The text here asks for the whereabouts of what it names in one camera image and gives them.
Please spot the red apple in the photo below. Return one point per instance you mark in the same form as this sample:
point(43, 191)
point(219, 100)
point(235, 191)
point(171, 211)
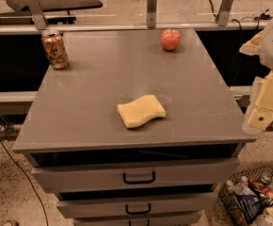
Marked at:
point(170, 39)

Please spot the gold patterned soda can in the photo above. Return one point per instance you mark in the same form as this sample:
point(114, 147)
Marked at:
point(54, 48)

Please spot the metal rail bracket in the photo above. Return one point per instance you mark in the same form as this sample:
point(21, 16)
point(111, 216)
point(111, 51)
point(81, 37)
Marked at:
point(224, 12)
point(37, 14)
point(151, 13)

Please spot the right metal rail bracket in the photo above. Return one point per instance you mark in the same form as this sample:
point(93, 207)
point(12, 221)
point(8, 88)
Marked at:
point(224, 12)

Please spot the middle grey drawer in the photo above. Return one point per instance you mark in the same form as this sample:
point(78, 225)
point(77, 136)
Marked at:
point(137, 206)

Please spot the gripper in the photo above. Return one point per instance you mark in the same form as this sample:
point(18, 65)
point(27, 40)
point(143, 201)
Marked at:
point(262, 113)

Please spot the yellow wavy sponge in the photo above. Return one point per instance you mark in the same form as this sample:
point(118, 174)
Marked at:
point(141, 111)

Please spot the wire mesh basket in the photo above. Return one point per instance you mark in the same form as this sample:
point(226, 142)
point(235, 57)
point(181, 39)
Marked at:
point(248, 210)

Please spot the left metal rail bracket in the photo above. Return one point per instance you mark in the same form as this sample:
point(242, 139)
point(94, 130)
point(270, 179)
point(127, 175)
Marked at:
point(37, 14)

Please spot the middle metal rail bracket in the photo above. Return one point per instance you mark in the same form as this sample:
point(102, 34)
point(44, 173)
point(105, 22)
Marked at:
point(151, 13)

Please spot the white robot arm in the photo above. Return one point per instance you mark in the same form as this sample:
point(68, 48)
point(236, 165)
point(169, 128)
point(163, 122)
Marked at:
point(261, 45)

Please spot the grey drawer cabinet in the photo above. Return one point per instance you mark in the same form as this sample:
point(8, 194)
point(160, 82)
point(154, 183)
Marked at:
point(130, 134)

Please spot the top grey drawer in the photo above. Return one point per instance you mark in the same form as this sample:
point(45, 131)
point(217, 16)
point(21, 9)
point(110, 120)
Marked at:
point(115, 176)

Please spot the bottom grey drawer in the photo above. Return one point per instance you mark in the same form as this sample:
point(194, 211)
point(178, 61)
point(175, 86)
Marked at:
point(183, 219)

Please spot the red snack packet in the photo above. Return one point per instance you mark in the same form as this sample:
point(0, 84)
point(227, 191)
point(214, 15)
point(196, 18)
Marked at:
point(261, 188)

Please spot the clear plastic water bottle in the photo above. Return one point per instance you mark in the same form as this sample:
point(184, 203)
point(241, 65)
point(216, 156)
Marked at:
point(242, 187)

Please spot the horizontal metal rail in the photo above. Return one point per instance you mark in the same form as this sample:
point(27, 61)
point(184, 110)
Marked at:
point(29, 29)

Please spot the grey drawer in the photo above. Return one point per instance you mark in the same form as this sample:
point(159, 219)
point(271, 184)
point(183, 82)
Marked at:
point(115, 176)
point(183, 219)
point(137, 206)

